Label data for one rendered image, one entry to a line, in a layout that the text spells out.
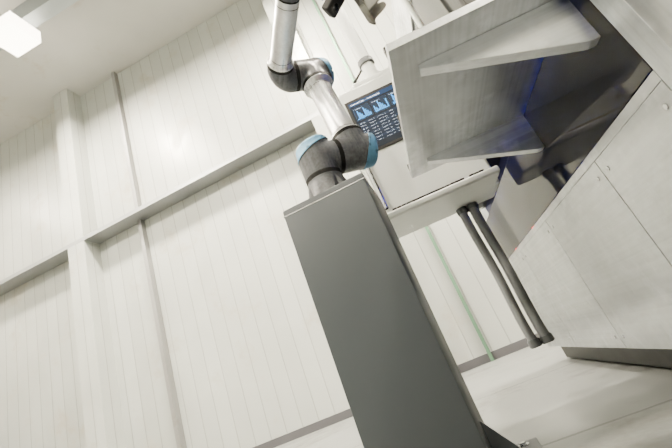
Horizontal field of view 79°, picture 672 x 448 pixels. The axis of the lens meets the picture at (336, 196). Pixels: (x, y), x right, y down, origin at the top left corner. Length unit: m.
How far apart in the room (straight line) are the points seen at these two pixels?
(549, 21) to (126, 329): 6.14
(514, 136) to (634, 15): 0.61
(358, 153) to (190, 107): 5.81
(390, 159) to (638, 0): 1.17
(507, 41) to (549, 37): 0.08
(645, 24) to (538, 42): 0.19
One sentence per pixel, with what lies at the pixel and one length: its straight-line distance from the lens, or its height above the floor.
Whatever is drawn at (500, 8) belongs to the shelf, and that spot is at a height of 0.86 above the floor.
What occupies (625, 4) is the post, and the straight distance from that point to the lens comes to 0.96.
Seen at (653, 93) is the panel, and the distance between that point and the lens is 0.98.
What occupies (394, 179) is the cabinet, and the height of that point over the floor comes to 1.01.
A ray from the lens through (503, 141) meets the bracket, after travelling 1.43.
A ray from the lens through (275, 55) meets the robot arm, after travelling 1.48.
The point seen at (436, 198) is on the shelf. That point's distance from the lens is 1.54.
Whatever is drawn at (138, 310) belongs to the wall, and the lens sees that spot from 6.40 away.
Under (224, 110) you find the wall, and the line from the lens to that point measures 6.56.
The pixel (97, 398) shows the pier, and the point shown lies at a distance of 6.37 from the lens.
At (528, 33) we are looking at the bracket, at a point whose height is 0.81.
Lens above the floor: 0.32
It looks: 24 degrees up
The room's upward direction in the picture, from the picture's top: 22 degrees counter-clockwise
